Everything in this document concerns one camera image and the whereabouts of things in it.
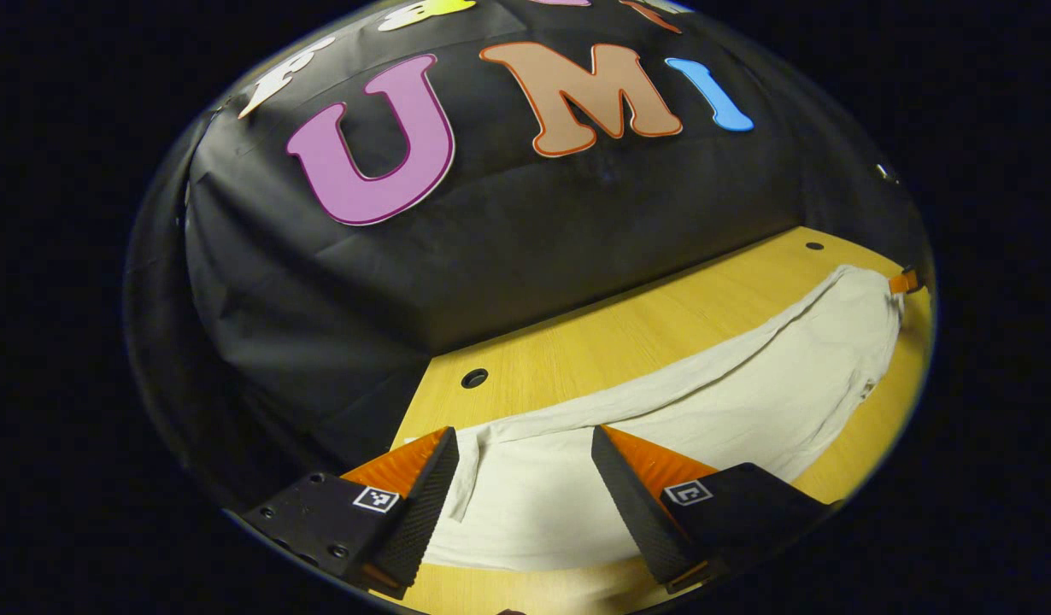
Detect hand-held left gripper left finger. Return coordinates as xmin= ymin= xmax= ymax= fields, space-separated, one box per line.
xmin=239 ymin=426 xmax=461 ymax=599

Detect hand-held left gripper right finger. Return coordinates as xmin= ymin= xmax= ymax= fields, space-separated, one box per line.
xmin=590 ymin=425 xmax=834 ymax=595

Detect white jeans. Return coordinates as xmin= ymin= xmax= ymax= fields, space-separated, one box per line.
xmin=403 ymin=265 xmax=907 ymax=573

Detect black backdrop cloth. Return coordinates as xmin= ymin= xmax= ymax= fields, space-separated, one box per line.
xmin=124 ymin=0 xmax=932 ymax=513

